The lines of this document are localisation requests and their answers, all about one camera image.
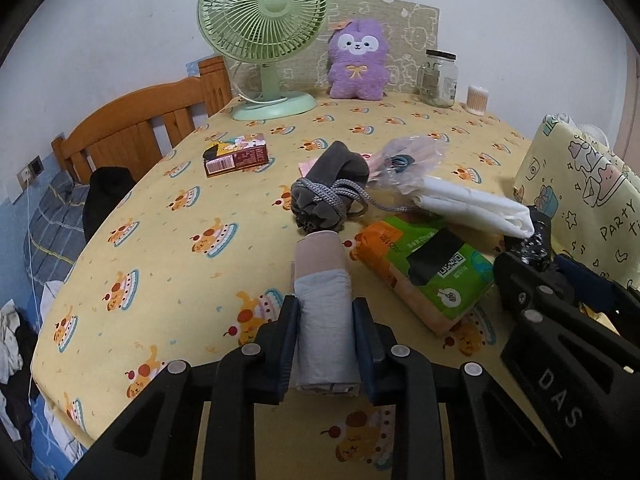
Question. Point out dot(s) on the green desk fan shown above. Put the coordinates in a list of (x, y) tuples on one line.
[(263, 33)]

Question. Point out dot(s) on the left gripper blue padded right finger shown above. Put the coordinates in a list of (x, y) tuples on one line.
[(370, 351)]

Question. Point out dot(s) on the pile of clothes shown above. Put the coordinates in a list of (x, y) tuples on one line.
[(34, 436)]

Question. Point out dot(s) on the white towel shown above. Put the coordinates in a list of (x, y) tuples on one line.
[(478, 210)]

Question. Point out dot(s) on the grey and beige cloth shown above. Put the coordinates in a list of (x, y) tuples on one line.
[(325, 357)]

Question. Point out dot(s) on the black plastic bundle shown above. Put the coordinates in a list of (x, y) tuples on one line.
[(536, 250)]

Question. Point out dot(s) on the green orange tissue pack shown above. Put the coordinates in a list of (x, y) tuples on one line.
[(431, 269)]

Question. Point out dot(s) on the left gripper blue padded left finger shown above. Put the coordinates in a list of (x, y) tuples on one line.
[(284, 342)]

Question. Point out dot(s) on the yellow cartoon tablecloth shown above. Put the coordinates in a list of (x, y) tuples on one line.
[(188, 263)]

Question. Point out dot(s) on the pink wet wipes pack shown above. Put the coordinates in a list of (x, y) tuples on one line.
[(305, 167)]

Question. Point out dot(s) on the yellow cartoon storage box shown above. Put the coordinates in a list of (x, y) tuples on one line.
[(590, 195)]

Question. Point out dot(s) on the black chair back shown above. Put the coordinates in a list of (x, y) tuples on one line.
[(107, 187)]

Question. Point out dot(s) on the beige cartoon backboard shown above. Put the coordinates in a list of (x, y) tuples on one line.
[(410, 28)]

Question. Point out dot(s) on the clear plastic bag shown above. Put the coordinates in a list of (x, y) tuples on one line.
[(403, 163)]

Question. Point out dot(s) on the blue plaid bedding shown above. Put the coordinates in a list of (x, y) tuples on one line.
[(55, 236)]

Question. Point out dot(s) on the dark grey drawstring pouch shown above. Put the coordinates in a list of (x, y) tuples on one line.
[(321, 201)]

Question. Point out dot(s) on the cotton swab container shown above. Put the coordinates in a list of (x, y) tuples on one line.
[(476, 100)]

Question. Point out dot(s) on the cartoon tissue pack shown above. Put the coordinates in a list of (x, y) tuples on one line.
[(234, 154)]

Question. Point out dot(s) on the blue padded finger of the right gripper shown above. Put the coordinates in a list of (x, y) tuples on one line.
[(600, 294)]

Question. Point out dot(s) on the purple plush toy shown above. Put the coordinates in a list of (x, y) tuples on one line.
[(357, 61)]

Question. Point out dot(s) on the wall power socket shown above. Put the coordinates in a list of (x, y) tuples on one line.
[(30, 173)]

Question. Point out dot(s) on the glass jar with lid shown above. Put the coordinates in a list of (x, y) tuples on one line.
[(437, 79)]

